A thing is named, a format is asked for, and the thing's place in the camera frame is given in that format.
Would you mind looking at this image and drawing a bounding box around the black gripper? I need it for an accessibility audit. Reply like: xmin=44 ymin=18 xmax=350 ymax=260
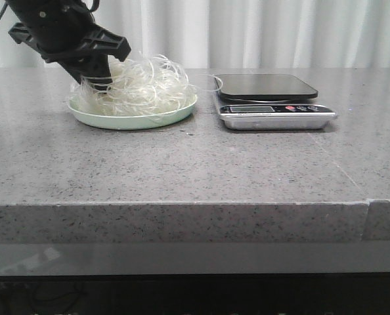
xmin=7 ymin=1 xmax=131 ymax=92

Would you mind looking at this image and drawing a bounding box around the white vermicelli noodle bundle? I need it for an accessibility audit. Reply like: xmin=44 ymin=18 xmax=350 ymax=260
xmin=68 ymin=49 xmax=224 ymax=125

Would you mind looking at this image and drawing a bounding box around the light green round plate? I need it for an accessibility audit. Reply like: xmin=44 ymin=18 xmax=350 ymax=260
xmin=68 ymin=94 xmax=198 ymax=130

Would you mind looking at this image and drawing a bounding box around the white pleated curtain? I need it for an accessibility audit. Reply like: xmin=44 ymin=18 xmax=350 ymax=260
xmin=0 ymin=0 xmax=390 ymax=70

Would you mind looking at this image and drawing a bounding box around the black silver kitchen scale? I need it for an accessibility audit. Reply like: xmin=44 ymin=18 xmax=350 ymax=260
xmin=214 ymin=73 xmax=337 ymax=131

